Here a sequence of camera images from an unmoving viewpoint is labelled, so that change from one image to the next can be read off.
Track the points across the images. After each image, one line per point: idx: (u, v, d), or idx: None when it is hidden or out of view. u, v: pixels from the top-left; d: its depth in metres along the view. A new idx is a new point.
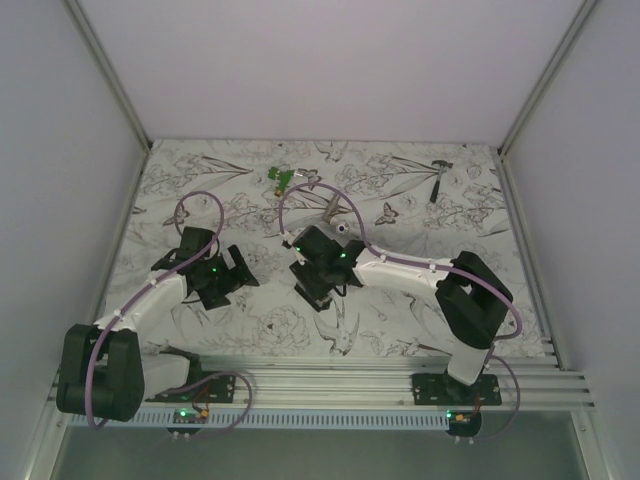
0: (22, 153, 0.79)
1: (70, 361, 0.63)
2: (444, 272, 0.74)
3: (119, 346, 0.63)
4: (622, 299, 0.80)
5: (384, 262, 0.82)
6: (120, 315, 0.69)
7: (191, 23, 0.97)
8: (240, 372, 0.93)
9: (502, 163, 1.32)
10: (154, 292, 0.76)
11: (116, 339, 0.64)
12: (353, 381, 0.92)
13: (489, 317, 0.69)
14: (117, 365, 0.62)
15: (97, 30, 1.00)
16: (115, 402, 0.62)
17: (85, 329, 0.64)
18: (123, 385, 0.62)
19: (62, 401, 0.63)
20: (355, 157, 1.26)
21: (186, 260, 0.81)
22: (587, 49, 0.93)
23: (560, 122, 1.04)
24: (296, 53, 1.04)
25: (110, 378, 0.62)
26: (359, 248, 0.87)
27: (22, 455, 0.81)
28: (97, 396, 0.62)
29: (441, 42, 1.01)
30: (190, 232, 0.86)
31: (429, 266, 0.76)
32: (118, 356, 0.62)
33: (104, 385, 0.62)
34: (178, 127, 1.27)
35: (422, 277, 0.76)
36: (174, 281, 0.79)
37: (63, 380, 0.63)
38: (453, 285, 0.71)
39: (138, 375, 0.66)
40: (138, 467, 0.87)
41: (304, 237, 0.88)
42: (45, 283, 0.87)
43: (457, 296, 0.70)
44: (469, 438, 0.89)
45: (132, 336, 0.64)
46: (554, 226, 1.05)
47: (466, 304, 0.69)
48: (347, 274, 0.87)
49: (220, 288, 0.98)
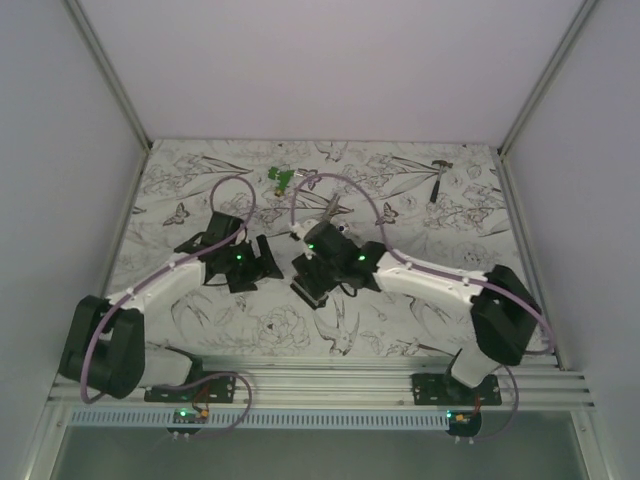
0: (21, 153, 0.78)
1: (80, 329, 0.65)
2: (477, 287, 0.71)
3: (124, 325, 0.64)
4: (622, 299, 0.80)
5: (410, 270, 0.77)
6: (131, 294, 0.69)
7: (191, 22, 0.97)
8: (240, 372, 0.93)
9: (502, 163, 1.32)
10: (169, 277, 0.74)
11: (123, 317, 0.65)
12: (353, 381, 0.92)
13: (520, 334, 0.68)
14: (118, 342, 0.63)
15: (97, 29, 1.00)
16: (110, 379, 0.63)
17: (98, 300, 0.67)
18: (121, 363, 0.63)
19: (66, 366, 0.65)
20: (355, 157, 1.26)
21: (210, 247, 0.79)
22: (588, 49, 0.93)
23: (560, 122, 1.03)
24: (296, 52, 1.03)
25: (110, 353, 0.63)
26: (379, 252, 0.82)
27: (21, 455, 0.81)
28: (93, 368, 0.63)
29: (441, 42, 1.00)
30: (219, 218, 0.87)
31: (461, 278, 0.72)
32: (121, 334, 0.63)
33: (103, 361, 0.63)
34: (178, 127, 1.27)
35: (453, 290, 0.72)
36: (194, 267, 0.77)
37: (70, 347, 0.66)
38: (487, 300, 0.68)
39: (139, 356, 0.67)
40: (137, 467, 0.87)
41: (318, 234, 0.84)
42: (45, 283, 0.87)
43: (491, 312, 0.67)
44: (469, 438, 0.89)
45: (137, 317, 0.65)
46: (555, 227, 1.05)
47: (500, 322, 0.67)
48: (365, 278, 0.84)
49: (243, 276, 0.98)
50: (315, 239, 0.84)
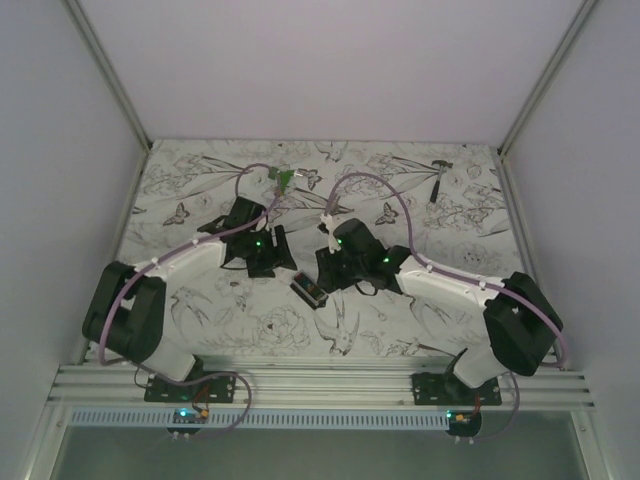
0: (20, 152, 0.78)
1: (104, 293, 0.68)
2: (493, 292, 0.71)
3: (149, 290, 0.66)
4: (622, 299, 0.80)
5: (431, 272, 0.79)
6: (156, 263, 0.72)
7: (191, 22, 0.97)
8: (240, 372, 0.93)
9: (502, 163, 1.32)
10: (194, 251, 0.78)
11: (146, 283, 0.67)
12: (353, 381, 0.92)
13: (536, 344, 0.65)
14: (141, 306, 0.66)
15: (97, 29, 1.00)
16: (129, 343, 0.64)
17: (123, 267, 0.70)
18: (142, 328, 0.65)
19: (86, 329, 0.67)
20: (355, 157, 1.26)
21: (232, 231, 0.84)
22: (588, 49, 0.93)
23: (560, 122, 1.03)
24: (296, 52, 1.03)
25: (131, 317, 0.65)
26: (403, 256, 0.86)
27: (21, 455, 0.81)
28: (113, 331, 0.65)
29: (441, 42, 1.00)
30: (243, 203, 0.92)
31: (478, 282, 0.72)
32: (146, 298, 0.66)
33: (123, 325, 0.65)
34: (178, 127, 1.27)
35: (469, 294, 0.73)
36: (215, 246, 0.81)
37: (92, 310, 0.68)
38: (503, 306, 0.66)
39: (158, 325, 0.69)
40: (137, 467, 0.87)
41: (349, 231, 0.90)
42: (45, 283, 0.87)
43: (507, 318, 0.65)
44: (469, 438, 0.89)
45: (160, 284, 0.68)
46: (555, 227, 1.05)
47: (516, 327, 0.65)
48: (388, 279, 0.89)
49: (260, 262, 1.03)
50: (344, 235, 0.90)
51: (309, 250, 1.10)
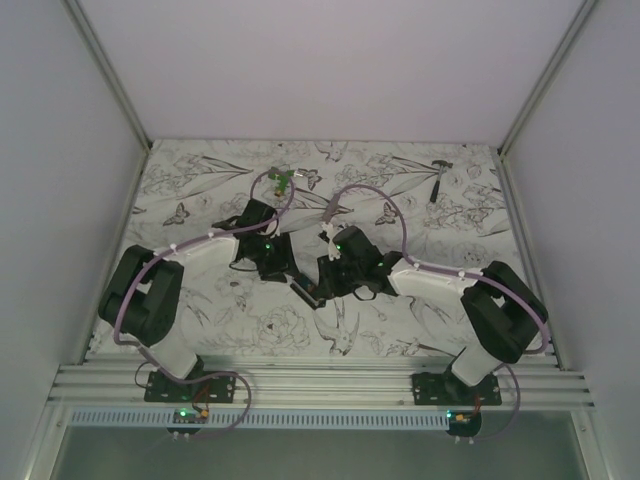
0: (21, 152, 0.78)
1: (122, 275, 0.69)
2: (473, 280, 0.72)
3: (166, 274, 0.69)
4: (623, 299, 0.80)
5: (418, 270, 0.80)
6: (174, 249, 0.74)
7: (191, 22, 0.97)
8: (240, 372, 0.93)
9: (502, 163, 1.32)
10: (210, 244, 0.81)
11: (165, 267, 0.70)
12: (353, 381, 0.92)
13: (518, 331, 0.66)
14: (158, 290, 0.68)
15: (97, 29, 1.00)
16: (144, 323, 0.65)
17: (142, 251, 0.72)
18: (157, 309, 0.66)
19: (102, 309, 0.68)
20: (355, 157, 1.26)
21: (246, 228, 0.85)
22: (588, 50, 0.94)
23: (560, 122, 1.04)
24: (296, 53, 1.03)
25: (148, 299, 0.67)
26: (395, 258, 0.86)
27: (21, 455, 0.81)
28: (130, 312, 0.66)
29: (441, 42, 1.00)
30: (256, 205, 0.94)
31: (458, 273, 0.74)
32: (165, 281, 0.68)
33: (139, 307, 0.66)
34: (178, 128, 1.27)
35: (450, 285, 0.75)
36: (229, 242, 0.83)
37: (109, 291, 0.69)
38: (480, 291, 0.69)
39: (171, 310, 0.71)
40: (137, 468, 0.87)
41: (346, 237, 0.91)
42: (46, 283, 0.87)
43: (485, 304, 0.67)
44: (469, 438, 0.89)
45: (178, 268, 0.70)
46: (555, 227, 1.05)
47: (493, 314, 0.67)
48: (383, 283, 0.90)
49: (268, 266, 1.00)
50: (342, 240, 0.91)
51: (309, 250, 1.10)
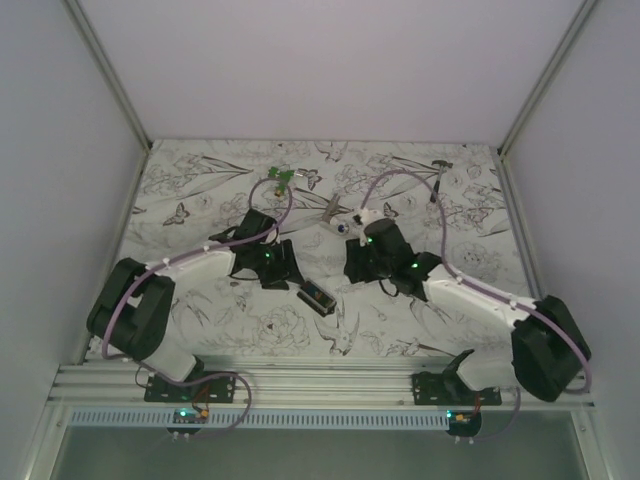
0: (20, 152, 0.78)
1: (113, 290, 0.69)
2: (524, 313, 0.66)
3: (156, 290, 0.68)
4: (624, 298, 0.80)
5: (460, 285, 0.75)
6: (166, 263, 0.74)
7: (191, 22, 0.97)
8: (240, 372, 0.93)
9: (502, 164, 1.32)
10: (203, 259, 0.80)
11: (155, 282, 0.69)
12: (353, 380, 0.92)
13: (564, 375, 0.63)
14: (147, 306, 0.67)
15: (97, 29, 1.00)
16: (130, 340, 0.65)
17: (134, 265, 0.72)
18: (143, 326, 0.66)
19: (90, 323, 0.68)
20: (355, 157, 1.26)
21: (242, 242, 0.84)
22: (587, 50, 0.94)
23: (560, 122, 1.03)
24: (295, 54, 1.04)
25: (137, 315, 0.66)
26: (433, 263, 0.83)
27: (21, 455, 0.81)
28: (118, 328, 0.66)
29: (441, 43, 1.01)
30: (256, 216, 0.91)
31: (508, 301, 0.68)
32: (154, 297, 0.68)
33: (128, 323, 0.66)
34: (178, 127, 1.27)
35: (497, 311, 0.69)
36: (222, 257, 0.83)
37: (98, 305, 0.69)
38: (536, 330, 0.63)
39: (161, 325, 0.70)
40: (137, 468, 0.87)
41: (379, 232, 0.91)
42: (45, 283, 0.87)
43: (538, 345, 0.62)
44: (469, 438, 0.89)
45: (169, 284, 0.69)
46: (555, 227, 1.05)
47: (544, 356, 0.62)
48: (415, 286, 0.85)
49: (270, 273, 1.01)
50: (376, 234, 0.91)
51: (309, 250, 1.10)
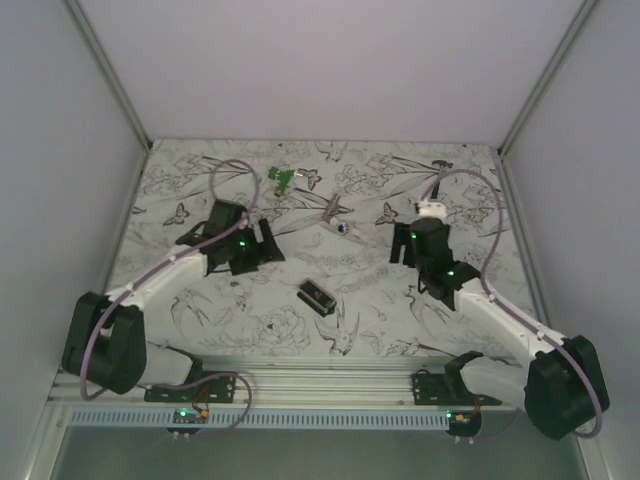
0: (20, 152, 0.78)
1: (80, 327, 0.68)
2: (549, 346, 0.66)
3: (122, 322, 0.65)
4: (625, 298, 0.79)
5: (491, 302, 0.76)
6: (130, 290, 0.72)
7: (190, 21, 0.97)
8: (240, 372, 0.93)
9: (502, 163, 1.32)
10: (172, 269, 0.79)
11: (122, 314, 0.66)
12: (352, 381, 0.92)
13: (574, 417, 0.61)
14: (117, 340, 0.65)
15: (97, 29, 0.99)
16: (109, 374, 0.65)
17: (96, 298, 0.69)
18: (117, 359, 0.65)
19: (67, 362, 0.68)
20: (355, 157, 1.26)
21: (211, 240, 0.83)
22: (588, 49, 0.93)
23: (561, 121, 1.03)
24: (295, 54, 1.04)
25: (109, 350, 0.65)
26: (469, 274, 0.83)
27: (22, 455, 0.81)
28: (93, 364, 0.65)
29: (441, 42, 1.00)
30: (222, 208, 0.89)
31: (536, 331, 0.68)
32: (121, 332, 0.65)
33: (102, 357, 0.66)
34: (178, 127, 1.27)
35: (522, 339, 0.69)
36: (193, 260, 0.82)
37: (70, 344, 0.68)
38: (558, 366, 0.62)
39: (138, 354, 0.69)
40: (139, 466, 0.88)
41: (427, 233, 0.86)
42: (45, 283, 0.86)
43: (556, 382, 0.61)
44: (469, 438, 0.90)
45: (136, 314, 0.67)
46: (556, 226, 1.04)
47: (558, 392, 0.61)
48: (444, 292, 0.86)
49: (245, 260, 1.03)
50: (422, 234, 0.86)
51: (309, 250, 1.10)
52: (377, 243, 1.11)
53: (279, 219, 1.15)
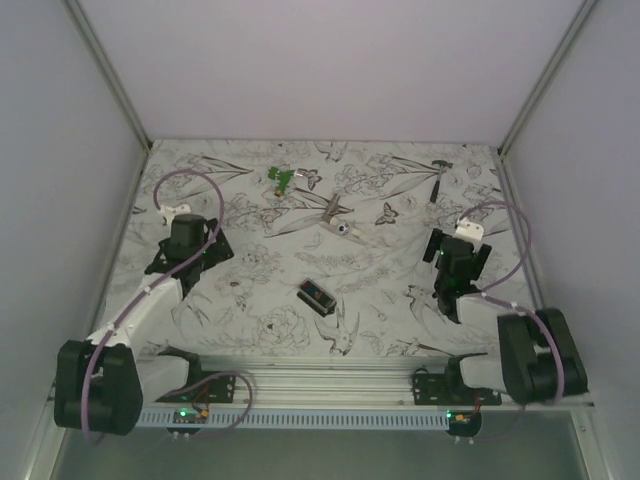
0: (20, 152, 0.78)
1: (66, 377, 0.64)
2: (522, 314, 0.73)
3: (116, 363, 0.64)
4: (625, 298, 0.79)
5: (482, 299, 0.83)
6: (113, 330, 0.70)
7: (191, 22, 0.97)
8: (240, 372, 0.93)
9: (502, 163, 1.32)
10: (149, 299, 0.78)
11: (112, 355, 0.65)
12: (353, 381, 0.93)
13: (537, 375, 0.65)
14: (113, 382, 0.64)
15: (97, 29, 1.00)
16: (112, 417, 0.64)
17: (79, 344, 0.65)
18: (118, 401, 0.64)
19: (59, 416, 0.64)
20: (355, 157, 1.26)
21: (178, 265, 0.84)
22: (588, 49, 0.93)
23: (561, 122, 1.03)
24: (295, 54, 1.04)
25: (107, 394, 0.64)
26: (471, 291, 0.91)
27: (22, 455, 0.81)
28: (93, 411, 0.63)
29: (441, 42, 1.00)
30: (180, 228, 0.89)
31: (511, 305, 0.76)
32: (114, 370, 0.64)
33: (101, 400, 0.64)
34: (178, 127, 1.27)
35: None
36: (168, 286, 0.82)
37: (59, 397, 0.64)
38: (523, 325, 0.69)
39: (137, 388, 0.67)
40: (140, 466, 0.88)
41: (455, 253, 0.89)
42: (45, 283, 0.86)
43: (517, 336, 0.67)
44: (469, 438, 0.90)
45: (128, 353, 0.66)
46: (556, 226, 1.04)
47: (519, 346, 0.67)
48: (451, 307, 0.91)
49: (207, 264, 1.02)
50: (449, 253, 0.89)
51: (309, 251, 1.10)
52: (377, 244, 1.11)
53: (279, 219, 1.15)
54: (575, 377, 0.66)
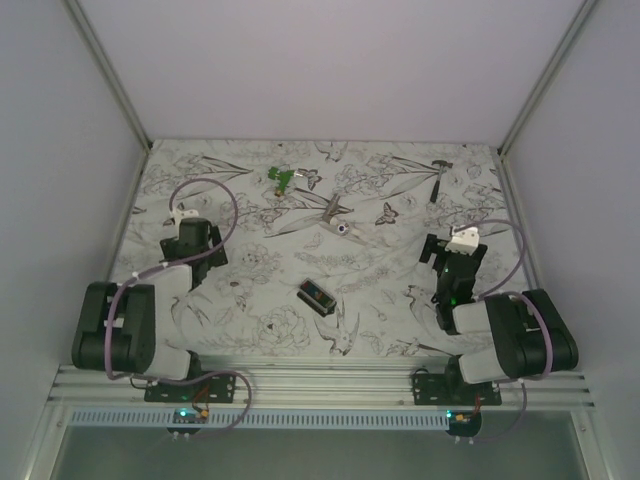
0: (20, 152, 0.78)
1: (92, 312, 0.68)
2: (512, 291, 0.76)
3: (139, 296, 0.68)
4: (624, 298, 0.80)
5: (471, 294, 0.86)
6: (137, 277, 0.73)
7: (191, 22, 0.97)
8: (240, 372, 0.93)
9: (502, 163, 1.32)
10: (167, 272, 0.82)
11: (135, 291, 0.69)
12: (353, 381, 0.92)
13: (528, 344, 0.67)
14: (135, 314, 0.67)
15: (97, 29, 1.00)
16: (128, 353, 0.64)
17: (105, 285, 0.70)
18: (137, 334, 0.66)
19: (78, 355, 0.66)
20: (355, 157, 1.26)
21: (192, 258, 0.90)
22: (588, 49, 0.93)
23: (560, 122, 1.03)
24: (295, 54, 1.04)
25: (127, 325, 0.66)
26: None
27: (22, 455, 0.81)
28: (112, 347, 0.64)
29: (441, 42, 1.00)
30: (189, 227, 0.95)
31: None
32: (138, 303, 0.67)
33: (121, 337, 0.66)
34: (178, 127, 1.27)
35: None
36: (183, 271, 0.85)
37: (81, 332, 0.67)
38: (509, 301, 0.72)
39: (152, 330, 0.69)
40: (139, 467, 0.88)
41: (460, 276, 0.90)
42: (45, 282, 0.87)
43: (505, 309, 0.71)
44: (469, 438, 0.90)
45: (150, 289, 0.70)
46: (555, 226, 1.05)
47: (508, 318, 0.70)
48: (448, 324, 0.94)
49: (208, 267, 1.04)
50: (455, 274, 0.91)
51: (309, 250, 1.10)
52: (377, 244, 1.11)
53: (279, 219, 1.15)
54: (565, 353, 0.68)
